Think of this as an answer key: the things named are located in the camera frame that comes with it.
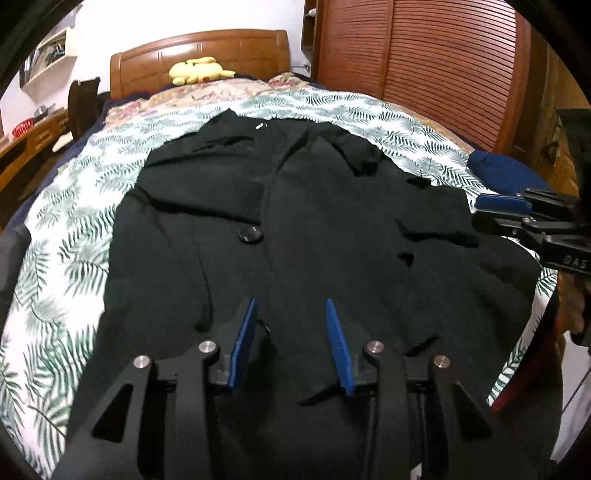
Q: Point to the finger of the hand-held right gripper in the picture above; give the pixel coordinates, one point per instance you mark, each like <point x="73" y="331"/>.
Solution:
<point x="496" y="221"/>
<point x="501" y="203"/>

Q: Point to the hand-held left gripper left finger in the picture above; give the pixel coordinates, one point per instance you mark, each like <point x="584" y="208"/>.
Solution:
<point x="242" y="344"/>

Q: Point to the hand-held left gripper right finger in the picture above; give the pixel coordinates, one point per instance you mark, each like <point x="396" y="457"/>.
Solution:
<point x="339" y="353"/>

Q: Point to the black double-breasted coat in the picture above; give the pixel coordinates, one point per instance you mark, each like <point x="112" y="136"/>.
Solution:
<point x="323" y="221"/>

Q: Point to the person's right hand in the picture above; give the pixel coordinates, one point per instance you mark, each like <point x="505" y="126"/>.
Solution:
<point x="577" y="304"/>

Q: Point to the navy folded garment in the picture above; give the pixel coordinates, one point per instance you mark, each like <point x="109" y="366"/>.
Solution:
<point x="503" y="170"/>

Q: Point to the red cloth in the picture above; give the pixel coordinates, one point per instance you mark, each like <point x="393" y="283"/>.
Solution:
<point x="531" y="378"/>

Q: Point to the wooden louvred wardrobe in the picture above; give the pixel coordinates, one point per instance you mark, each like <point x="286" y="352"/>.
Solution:
<point x="438" y="69"/>

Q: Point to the wooden bed with leaf-print cover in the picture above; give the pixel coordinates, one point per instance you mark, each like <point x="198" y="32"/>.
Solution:
<point x="60" y="258"/>

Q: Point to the dark grey folded garment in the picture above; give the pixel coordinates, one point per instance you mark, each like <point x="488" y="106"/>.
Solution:
<point x="11" y="263"/>

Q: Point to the floral quilt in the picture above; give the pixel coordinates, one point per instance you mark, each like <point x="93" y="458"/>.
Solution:
<point x="184" y="99"/>

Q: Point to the yellow plush toy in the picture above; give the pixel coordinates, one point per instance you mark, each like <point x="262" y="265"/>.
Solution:
<point x="194" y="70"/>

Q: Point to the wooden desk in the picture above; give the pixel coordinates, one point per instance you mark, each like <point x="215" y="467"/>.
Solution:
<point x="41" y="138"/>

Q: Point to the dark chair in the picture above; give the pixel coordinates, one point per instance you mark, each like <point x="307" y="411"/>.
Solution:
<point x="83" y="101"/>

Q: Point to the wooden bed headboard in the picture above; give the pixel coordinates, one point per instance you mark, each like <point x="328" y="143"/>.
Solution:
<point x="240" y="53"/>

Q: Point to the red basket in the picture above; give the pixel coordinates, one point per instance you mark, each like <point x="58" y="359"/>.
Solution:
<point x="24" y="129"/>

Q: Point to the white wall shelf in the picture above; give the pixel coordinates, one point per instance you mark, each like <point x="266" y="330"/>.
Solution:
<point x="69" y="44"/>

